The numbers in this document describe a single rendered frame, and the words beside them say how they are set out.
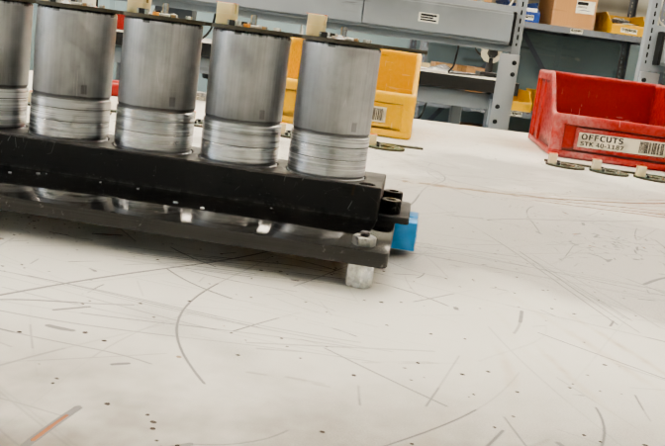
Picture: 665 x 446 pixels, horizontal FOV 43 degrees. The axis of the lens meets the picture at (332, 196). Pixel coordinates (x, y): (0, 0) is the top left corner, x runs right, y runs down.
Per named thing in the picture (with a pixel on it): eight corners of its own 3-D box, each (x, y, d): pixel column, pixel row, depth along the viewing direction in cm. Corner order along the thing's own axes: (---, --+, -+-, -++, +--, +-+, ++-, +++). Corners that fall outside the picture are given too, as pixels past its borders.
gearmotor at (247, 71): (265, 199, 26) (285, 29, 25) (187, 187, 26) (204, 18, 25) (279, 186, 28) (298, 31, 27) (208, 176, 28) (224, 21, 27)
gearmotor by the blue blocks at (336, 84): (356, 213, 26) (380, 41, 25) (277, 201, 26) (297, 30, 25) (363, 199, 28) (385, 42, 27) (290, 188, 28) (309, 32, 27)
